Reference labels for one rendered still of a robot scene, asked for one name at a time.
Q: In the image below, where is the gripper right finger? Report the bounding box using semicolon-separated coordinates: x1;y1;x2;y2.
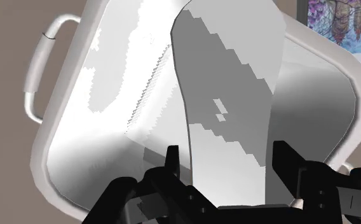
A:
271;140;361;224

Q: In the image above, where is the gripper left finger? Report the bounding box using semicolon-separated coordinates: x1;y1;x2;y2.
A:
81;144;219;224

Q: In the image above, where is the pale grey flat utensil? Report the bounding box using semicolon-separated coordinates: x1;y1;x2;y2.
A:
170;0;287;208

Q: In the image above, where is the white roasting pan with handles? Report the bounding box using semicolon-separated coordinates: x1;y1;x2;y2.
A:
24;0;361;222

